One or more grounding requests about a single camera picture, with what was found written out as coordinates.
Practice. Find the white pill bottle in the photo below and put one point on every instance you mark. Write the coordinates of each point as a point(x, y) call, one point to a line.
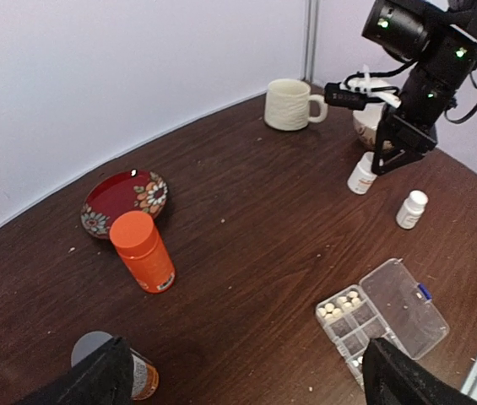
point(411, 209)
point(362, 177)

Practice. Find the cream ribbed mug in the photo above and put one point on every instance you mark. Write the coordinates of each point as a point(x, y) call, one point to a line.
point(291, 106)

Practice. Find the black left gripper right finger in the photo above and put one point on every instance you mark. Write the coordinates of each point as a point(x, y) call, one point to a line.
point(391, 377)

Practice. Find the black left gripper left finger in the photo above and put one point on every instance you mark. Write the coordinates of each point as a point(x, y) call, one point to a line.
point(98, 379)

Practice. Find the orange pill bottle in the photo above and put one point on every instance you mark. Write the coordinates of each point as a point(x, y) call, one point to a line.
point(137, 241)

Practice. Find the round white pills in organizer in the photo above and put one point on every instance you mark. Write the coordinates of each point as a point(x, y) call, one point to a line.
point(357, 362)

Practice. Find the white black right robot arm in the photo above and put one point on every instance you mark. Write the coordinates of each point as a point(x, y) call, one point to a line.
point(441, 45)

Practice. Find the red floral plate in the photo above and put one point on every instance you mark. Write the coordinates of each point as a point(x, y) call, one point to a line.
point(134, 190)

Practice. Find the small white bowl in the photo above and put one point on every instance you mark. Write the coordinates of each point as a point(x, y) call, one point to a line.
point(365, 124)

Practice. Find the right aluminium frame post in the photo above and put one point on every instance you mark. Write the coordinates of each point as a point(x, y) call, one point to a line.
point(310, 40)

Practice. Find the grey lid pill bottle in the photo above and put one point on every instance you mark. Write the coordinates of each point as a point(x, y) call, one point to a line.
point(144, 377)

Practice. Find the clear plastic pill organizer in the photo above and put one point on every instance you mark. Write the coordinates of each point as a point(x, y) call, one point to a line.
point(397, 308)

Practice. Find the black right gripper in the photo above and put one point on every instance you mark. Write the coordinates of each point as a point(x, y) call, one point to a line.
point(406, 133)

